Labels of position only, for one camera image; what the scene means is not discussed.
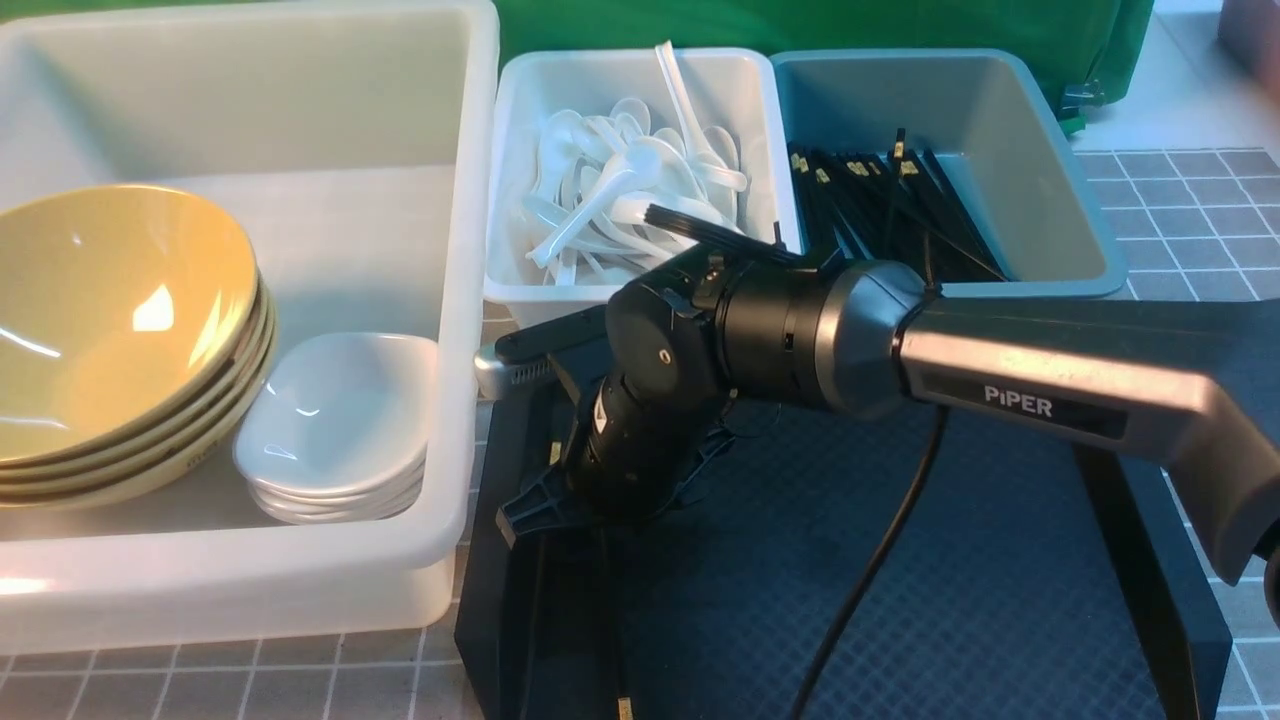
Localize black plastic serving tray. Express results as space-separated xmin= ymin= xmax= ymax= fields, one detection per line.
xmin=454 ymin=380 xmax=1233 ymax=719

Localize stacked yellow-green bowl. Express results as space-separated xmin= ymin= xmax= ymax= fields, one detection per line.
xmin=1 ymin=184 xmax=278 ymax=510

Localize stacked white sauce dish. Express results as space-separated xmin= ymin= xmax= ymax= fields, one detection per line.
xmin=233 ymin=332 xmax=438 ymax=525

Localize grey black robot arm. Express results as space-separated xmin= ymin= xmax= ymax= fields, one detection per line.
xmin=495 ymin=249 xmax=1277 ymax=612

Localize black chopsticks in bin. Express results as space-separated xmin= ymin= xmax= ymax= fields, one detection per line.
xmin=788 ymin=129 xmax=1012 ymax=284

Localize large white plastic bin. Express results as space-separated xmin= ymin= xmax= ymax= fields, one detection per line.
xmin=3 ymin=1 xmax=499 ymax=656

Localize blue-grey plastic bin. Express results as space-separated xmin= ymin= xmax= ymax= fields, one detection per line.
xmin=772 ymin=47 xmax=1126 ymax=299

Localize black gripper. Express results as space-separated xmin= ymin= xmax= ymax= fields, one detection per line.
xmin=495 ymin=375 xmax=733 ymax=548

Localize upright white soup spoon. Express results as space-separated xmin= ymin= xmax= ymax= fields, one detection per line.
xmin=654 ymin=40 xmax=728 ymax=169

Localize small white plastic bin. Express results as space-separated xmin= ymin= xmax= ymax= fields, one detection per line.
xmin=484 ymin=47 xmax=803 ymax=328

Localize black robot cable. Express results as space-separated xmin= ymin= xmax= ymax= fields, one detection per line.
xmin=785 ymin=405 xmax=951 ymax=720

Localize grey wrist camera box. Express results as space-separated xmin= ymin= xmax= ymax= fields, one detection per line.
xmin=474 ymin=305 xmax=611 ymax=400

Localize white soup spoon in bin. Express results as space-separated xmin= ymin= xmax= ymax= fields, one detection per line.
xmin=525 ymin=143 xmax=663 ymax=268

